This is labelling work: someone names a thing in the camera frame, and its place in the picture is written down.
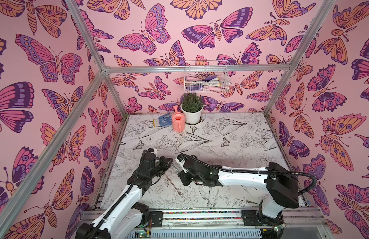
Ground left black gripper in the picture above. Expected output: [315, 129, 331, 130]
[149, 156, 172, 180]

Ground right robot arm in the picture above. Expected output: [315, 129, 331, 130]
[175, 153, 317, 219]

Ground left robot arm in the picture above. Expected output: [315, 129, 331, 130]
[75, 148, 173, 239]

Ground blue seed packet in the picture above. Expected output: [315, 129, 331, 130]
[153, 113, 172, 127]

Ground pink watering can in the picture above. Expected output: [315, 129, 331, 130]
[171, 105, 185, 133]

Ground green plant in white pot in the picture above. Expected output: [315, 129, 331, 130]
[180, 93, 204, 125]

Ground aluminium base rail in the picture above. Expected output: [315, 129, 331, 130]
[76, 207, 332, 239]

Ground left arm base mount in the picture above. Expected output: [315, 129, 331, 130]
[132, 202, 163, 228]

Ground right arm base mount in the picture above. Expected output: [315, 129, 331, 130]
[241, 210, 284, 227]

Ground white wire wall basket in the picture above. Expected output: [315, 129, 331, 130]
[183, 65, 230, 94]

